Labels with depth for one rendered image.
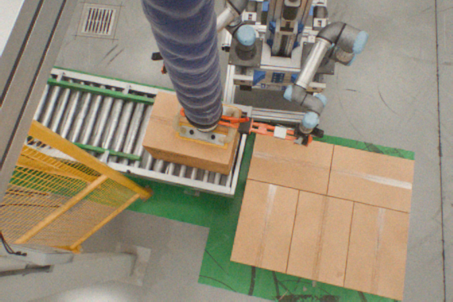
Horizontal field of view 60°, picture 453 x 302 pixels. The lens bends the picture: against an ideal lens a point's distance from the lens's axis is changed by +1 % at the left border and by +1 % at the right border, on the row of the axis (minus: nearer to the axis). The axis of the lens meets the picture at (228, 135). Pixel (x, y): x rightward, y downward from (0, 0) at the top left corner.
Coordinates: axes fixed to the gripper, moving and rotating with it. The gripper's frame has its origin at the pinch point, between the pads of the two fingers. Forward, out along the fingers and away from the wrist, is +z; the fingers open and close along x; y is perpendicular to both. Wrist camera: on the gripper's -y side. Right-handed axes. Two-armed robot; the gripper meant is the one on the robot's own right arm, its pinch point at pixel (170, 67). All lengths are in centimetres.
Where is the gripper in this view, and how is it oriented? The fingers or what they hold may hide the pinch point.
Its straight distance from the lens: 251.6
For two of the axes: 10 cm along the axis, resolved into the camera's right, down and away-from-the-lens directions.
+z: 0.3, 2.9, 9.6
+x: 2.3, -9.3, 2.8
